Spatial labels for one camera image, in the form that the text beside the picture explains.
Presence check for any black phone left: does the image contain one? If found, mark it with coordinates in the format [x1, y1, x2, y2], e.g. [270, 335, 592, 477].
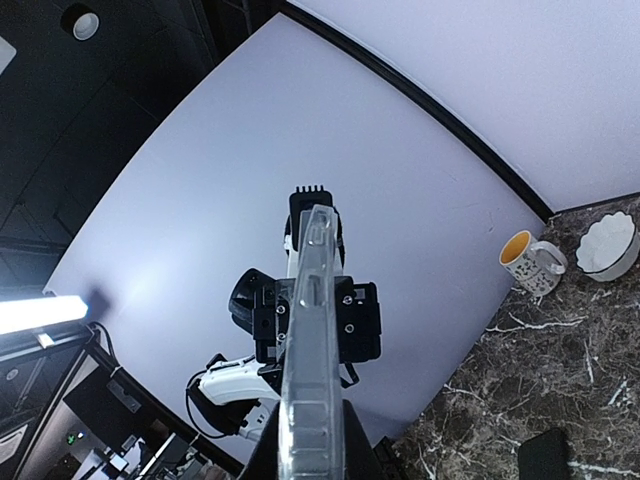
[517, 428, 570, 480]

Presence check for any white scalloped bowl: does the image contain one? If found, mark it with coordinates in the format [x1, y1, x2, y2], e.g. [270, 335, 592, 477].
[576, 211, 639, 282]

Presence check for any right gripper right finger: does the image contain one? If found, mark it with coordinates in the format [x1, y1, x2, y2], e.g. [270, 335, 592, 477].
[343, 400, 385, 480]

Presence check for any left black frame post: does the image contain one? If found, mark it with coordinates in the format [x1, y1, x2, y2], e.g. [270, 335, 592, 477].
[279, 1, 554, 222]

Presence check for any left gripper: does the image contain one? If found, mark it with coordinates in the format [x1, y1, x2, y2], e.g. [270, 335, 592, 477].
[228, 269, 381, 364]

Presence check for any patterned mug yellow inside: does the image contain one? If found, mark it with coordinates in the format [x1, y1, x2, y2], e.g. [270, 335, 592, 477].
[499, 230, 568, 297]

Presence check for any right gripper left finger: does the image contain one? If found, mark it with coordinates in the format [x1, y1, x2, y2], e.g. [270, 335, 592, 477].
[239, 407, 279, 480]

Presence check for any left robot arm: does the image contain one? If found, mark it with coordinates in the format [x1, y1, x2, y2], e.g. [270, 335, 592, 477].
[186, 268, 381, 441]

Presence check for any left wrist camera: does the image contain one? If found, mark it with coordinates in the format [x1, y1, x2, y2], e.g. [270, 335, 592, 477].
[282, 185, 346, 279]

